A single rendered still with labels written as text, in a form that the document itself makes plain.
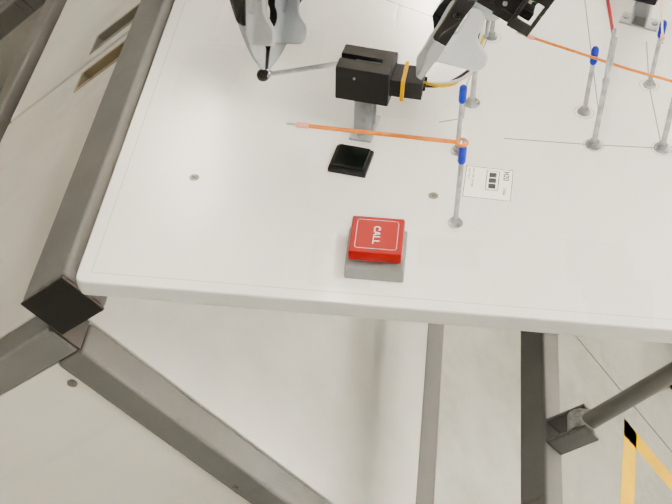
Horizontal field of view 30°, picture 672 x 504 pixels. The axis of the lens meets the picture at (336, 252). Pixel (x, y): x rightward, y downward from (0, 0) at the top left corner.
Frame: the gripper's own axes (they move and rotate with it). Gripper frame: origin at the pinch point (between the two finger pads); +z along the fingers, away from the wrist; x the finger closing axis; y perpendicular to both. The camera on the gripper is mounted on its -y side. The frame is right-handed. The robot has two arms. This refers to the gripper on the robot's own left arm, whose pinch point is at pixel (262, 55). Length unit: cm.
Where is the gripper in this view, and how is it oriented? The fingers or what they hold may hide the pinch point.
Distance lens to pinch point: 133.8
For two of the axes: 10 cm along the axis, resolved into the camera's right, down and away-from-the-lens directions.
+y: 5.2, 4.0, -7.6
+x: 8.5, -1.4, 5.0
